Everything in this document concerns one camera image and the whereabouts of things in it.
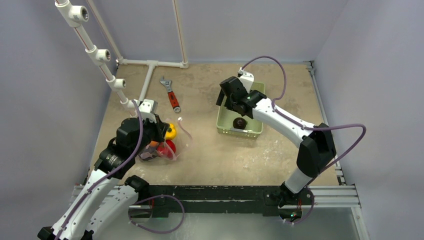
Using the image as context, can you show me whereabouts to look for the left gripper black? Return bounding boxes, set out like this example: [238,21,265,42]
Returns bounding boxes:
[131,113,170,155]

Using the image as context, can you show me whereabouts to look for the orange green mango toy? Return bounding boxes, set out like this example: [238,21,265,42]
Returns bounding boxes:
[149,141,160,147]

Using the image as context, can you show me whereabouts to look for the dark purple plum toy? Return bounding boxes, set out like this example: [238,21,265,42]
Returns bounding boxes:
[232,117,248,130]

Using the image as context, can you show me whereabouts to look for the green perforated basket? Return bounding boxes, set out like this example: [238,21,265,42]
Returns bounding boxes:
[216,83,264,140]

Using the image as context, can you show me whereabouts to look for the red tomato toy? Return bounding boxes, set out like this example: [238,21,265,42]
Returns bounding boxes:
[156,140,176,160]

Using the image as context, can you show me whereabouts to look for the yellow lemon toy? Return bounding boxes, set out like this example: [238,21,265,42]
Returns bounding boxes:
[164,123,178,140]

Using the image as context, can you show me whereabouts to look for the clear zip top bag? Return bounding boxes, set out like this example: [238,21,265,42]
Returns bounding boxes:
[138,117,193,161]

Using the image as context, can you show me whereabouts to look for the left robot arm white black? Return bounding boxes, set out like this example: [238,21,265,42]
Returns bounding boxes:
[37,117,170,240]

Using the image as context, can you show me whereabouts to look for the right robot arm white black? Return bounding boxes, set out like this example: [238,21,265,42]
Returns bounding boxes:
[216,76,337,204]

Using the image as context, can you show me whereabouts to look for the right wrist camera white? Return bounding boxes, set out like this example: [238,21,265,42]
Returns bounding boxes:
[237,67,255,93]

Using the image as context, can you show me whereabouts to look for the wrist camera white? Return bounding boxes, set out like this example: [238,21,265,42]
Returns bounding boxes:
[237,67,255,93]
[129,99,158,124]

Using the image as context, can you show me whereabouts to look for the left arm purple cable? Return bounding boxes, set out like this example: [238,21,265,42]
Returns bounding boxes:
[52,99,185,240]

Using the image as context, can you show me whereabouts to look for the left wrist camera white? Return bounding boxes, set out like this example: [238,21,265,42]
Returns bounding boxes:
[129,99,158,124]

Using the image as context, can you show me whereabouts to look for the red handled adjustable wrench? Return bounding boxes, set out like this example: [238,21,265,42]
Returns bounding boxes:
[160,76,181,113]

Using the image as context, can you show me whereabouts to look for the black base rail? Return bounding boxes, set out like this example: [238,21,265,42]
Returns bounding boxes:
[132,185,315,221]

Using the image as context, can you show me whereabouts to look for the white pvc pipe frame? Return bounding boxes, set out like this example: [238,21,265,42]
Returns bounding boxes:
[54,0,189,115]

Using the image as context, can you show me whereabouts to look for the aluminium frame rail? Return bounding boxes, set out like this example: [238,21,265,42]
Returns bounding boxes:
[304,60,370,240]

